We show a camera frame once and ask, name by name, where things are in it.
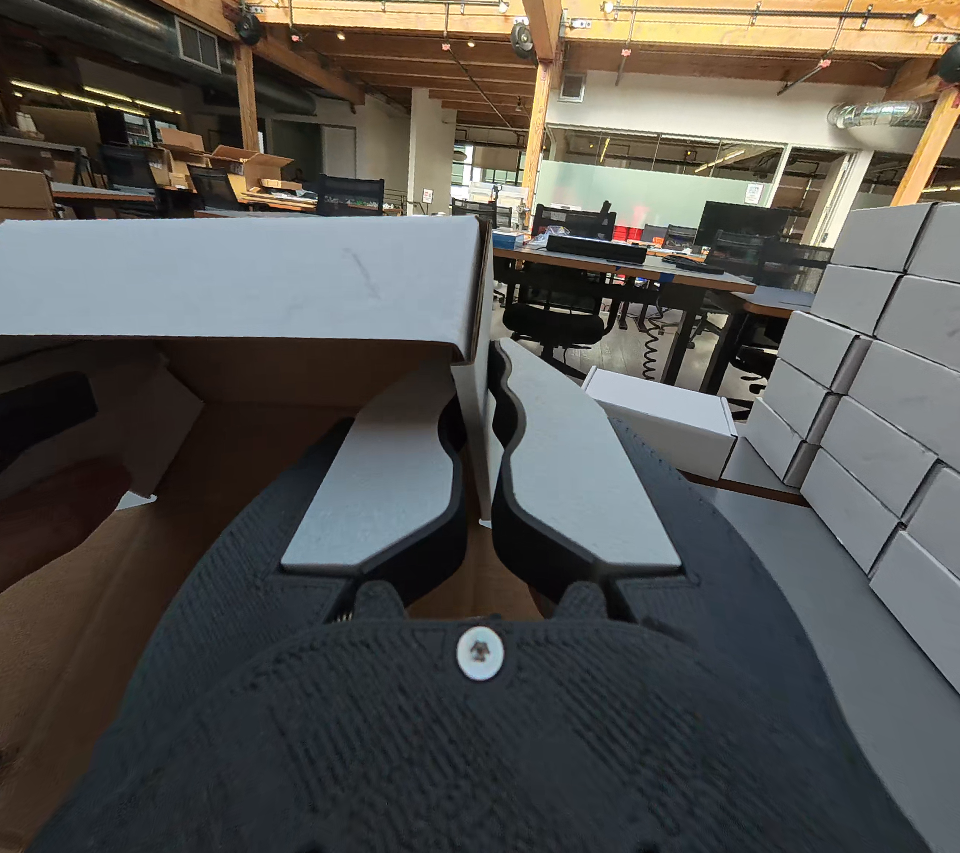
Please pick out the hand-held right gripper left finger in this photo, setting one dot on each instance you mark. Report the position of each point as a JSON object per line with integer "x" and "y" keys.
{"x": 375, "y": 485}

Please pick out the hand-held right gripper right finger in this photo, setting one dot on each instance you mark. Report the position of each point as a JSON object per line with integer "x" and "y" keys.
{"x": 585, "y": 485}

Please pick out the white and brown cardboard box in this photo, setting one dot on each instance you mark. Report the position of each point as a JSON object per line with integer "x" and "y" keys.
{"x": 225, "y": 283}

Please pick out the white folded box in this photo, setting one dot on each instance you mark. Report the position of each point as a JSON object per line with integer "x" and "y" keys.
{"x": 660, "y": 418}

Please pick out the open brown cardboard box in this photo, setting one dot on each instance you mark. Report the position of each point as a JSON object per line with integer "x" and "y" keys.
{"x": 262, "y": 170}

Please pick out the long black bar device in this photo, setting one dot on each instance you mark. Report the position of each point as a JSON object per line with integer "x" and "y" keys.
{"x": 596, "y": 251}

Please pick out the desk with black legs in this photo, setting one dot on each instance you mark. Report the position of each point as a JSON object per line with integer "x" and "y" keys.
{"x": 705, "y": 281}
{"x": 780, "y": 302}

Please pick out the black keyboard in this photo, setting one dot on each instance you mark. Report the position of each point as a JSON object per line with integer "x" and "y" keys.
{"x": 694, "y": 266}

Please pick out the black monitor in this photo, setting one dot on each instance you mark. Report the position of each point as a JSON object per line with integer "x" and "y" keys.
{"x": 742, "y": 227}

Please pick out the stack of white boxes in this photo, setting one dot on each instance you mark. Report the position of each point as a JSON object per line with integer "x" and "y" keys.
{"x": 885, "y": 433}

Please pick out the wooden support post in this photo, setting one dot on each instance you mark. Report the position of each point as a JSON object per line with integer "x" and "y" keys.
{"x": 536, "y": 118}
{"x": 926, "y": 148}

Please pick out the wall vent grille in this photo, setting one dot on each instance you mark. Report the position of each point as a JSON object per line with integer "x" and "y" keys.
{"x": 199, "y": 47}

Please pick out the large ventilation duct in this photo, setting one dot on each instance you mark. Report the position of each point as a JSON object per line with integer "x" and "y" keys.
{"x": 75, "y": 5}

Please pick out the silver flexible duct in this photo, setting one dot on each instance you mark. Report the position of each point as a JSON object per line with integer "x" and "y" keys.
{"x": 885, "y": 114}

